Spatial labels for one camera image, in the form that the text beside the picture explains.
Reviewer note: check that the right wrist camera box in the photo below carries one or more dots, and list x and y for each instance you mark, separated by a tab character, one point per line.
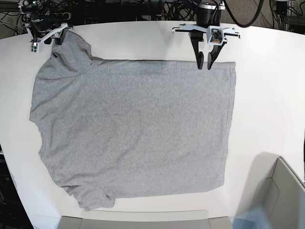
35	46

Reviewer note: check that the grey chair at right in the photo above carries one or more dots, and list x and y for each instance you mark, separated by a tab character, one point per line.
279	201

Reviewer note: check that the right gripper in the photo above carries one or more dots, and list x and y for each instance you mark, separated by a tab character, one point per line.
57	33

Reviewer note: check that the grey T-shirt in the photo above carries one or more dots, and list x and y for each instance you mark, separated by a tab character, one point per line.
131	128

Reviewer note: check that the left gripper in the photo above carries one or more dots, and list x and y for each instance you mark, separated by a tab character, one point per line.
212	56

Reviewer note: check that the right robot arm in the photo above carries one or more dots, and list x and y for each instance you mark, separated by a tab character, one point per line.
44	22

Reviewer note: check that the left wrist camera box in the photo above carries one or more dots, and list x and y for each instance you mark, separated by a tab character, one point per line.
215	35

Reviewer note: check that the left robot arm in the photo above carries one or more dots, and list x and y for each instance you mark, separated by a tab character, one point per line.
208	23

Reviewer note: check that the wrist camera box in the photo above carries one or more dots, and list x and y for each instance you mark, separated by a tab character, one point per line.
215	35
35	46

